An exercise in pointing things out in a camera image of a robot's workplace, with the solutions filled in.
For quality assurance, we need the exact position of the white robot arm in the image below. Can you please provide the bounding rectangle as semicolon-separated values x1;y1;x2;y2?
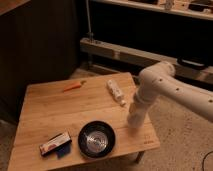
127;61;213;128

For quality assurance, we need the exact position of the orange toy carrot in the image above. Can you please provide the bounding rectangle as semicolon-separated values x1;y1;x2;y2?
62;80;86;92

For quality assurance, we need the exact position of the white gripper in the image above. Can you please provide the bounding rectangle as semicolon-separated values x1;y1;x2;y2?
127;103;146;128

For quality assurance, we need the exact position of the black bowl with metal inside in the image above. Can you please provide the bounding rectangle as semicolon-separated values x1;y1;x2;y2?
78;121;116;158

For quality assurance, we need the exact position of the black handle on shelf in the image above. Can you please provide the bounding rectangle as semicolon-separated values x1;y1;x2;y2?
177;58;209;70

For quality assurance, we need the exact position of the blue sponge block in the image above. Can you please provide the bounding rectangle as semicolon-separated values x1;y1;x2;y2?
56;144;71;159

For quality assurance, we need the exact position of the black cable on floor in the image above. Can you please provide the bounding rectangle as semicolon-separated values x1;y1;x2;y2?
200;150;213;171

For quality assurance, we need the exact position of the small printed cardboard box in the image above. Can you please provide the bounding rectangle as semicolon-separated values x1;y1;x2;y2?
39;132;71;156

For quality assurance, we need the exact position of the vertical metal pole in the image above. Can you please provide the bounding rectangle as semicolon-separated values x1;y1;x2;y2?
85;0;94;42

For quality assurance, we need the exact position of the wooden folding table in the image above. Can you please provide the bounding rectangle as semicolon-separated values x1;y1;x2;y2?
8;73;160;171

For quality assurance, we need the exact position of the white tube bottle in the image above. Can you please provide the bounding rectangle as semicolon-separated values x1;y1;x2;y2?
106;79;126;106

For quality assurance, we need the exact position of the metal shelf rail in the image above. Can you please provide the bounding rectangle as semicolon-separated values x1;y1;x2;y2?
80;38;213;84

